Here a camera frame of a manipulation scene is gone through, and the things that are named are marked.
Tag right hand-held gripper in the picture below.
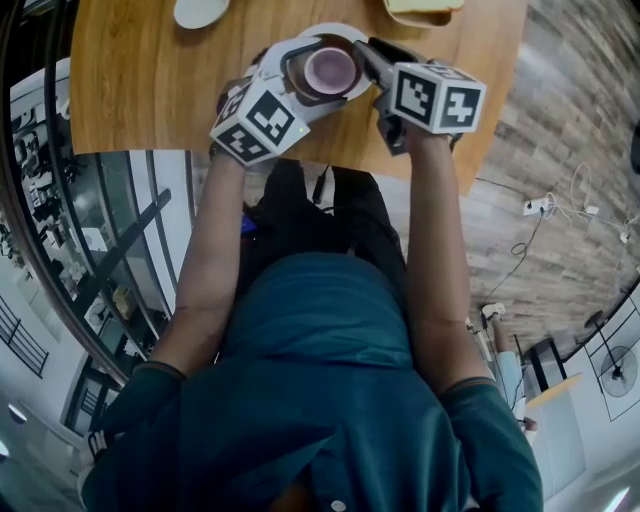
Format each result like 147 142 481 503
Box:
352 36 488 157

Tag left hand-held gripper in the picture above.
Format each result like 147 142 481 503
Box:
208 37 352 167

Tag pink cup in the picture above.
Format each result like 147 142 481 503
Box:
303 46 357 96

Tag white saucer plate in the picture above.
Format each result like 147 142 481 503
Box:
295 21 375 104

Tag small white lid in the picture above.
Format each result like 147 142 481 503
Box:
172 0 232 30

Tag person's left forearm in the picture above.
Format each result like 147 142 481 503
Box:
172 152 251 321

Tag person's right forearm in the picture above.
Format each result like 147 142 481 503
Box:
403 132 471 326

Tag toast bread slice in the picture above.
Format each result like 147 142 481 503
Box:
388 0 464 14

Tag white power strip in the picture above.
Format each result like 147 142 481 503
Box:
523 197 557 217

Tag black metal railing bars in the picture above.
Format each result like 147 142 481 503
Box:
0 29 196 381

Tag person's teal shirt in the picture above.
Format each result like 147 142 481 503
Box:
79 252 544 512

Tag curved wooden handrail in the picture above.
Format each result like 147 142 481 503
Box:
0 149 134 389

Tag white shoulder strap buckle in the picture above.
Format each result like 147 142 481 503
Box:
85 428 110 460

